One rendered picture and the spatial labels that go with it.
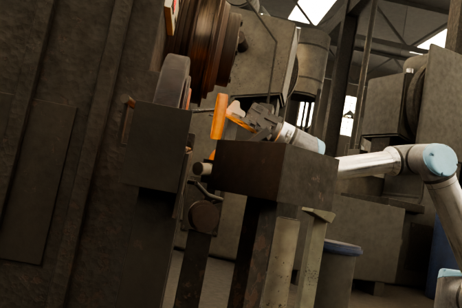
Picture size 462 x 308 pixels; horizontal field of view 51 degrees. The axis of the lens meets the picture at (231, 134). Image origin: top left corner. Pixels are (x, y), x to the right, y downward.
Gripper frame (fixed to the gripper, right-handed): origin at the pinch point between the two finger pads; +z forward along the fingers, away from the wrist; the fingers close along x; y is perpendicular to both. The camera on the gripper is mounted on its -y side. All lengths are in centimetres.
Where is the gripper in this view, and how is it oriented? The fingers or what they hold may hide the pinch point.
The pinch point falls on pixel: (220, 111)
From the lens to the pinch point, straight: 162.9
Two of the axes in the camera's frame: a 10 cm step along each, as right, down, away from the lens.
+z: -8.9, -4.5, -0.3
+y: 4.4, -8.9, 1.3
